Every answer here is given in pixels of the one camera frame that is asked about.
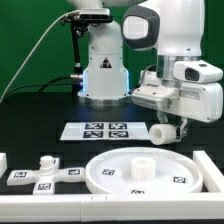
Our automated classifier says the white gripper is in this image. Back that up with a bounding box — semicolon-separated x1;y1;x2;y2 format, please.
131;72;223;140

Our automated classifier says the white round table top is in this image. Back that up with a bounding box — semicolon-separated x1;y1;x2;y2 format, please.
86;147;203;194

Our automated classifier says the white cross table base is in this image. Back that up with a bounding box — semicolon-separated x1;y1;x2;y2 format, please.
7;156;85;195

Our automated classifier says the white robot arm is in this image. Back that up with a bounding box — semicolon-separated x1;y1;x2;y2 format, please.
68;0;223;144

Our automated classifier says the white marker sheet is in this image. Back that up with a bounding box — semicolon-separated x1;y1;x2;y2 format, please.
60;122;149;141

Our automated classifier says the white left fence block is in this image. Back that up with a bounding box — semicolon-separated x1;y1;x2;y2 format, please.
0;153;7;178

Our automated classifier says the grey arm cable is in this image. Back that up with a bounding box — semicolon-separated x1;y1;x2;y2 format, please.
138;64;158;88

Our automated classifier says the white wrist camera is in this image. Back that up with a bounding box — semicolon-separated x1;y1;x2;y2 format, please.
173;60;223;84

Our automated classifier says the white right fence rail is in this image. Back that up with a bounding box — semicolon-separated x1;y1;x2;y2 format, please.
193;151;224;193

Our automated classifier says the white fence rail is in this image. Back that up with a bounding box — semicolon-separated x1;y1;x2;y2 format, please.
193;151;224;193
0;193;224;222

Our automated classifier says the white front fence rail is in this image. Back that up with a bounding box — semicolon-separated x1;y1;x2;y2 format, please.
0;193;224;222

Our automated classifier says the black base cable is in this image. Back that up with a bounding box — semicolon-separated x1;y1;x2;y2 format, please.
3;75;74;98

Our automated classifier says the black camera stand pole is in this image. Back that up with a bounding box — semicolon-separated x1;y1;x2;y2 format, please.
70;24;84;93

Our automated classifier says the black camera on stand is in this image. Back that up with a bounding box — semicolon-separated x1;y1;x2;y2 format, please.
61;8;113;23

